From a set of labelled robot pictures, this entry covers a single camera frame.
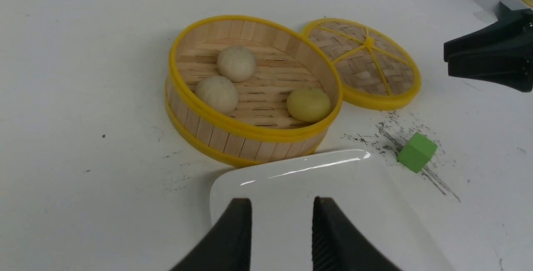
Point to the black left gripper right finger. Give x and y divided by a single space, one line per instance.
337 245

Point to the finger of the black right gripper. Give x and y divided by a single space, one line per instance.
508 68
510 35

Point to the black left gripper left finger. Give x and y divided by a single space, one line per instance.
227 245

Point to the yellow steamed bun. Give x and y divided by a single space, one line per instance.
308 105

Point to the white steamed bun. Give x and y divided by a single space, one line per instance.
236 63
218 93

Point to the white square plate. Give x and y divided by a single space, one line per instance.
282 194

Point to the green cube block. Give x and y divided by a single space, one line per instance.
417 152

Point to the yellow-rimmed bamboo steamer lid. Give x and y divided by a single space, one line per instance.
376 72

